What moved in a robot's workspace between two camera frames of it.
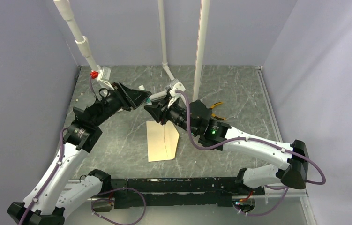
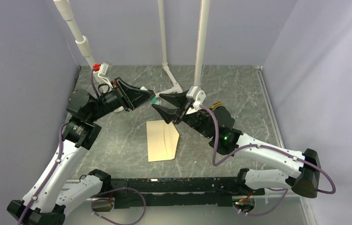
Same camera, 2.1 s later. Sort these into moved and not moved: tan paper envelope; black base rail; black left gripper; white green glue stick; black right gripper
Moved: black right gripper; white green glue stick
Not moved: black base rail; tan paper envelope; black left gripper
